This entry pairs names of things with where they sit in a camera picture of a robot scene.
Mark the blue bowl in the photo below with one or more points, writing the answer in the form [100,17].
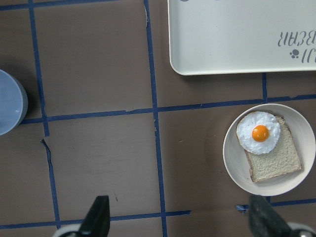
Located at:
[13,102]

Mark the cream bear serving tray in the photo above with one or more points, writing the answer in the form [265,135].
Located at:
[209,37]

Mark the bread slice in plate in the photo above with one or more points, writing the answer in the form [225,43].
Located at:
[283,159]

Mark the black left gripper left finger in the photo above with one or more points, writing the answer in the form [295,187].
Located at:
[97,220]

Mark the fried egg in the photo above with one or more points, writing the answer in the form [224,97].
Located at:
[258,132]

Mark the cream round plate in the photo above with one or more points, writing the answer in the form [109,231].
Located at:
[236,163]

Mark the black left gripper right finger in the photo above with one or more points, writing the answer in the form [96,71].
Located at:
[264,221]

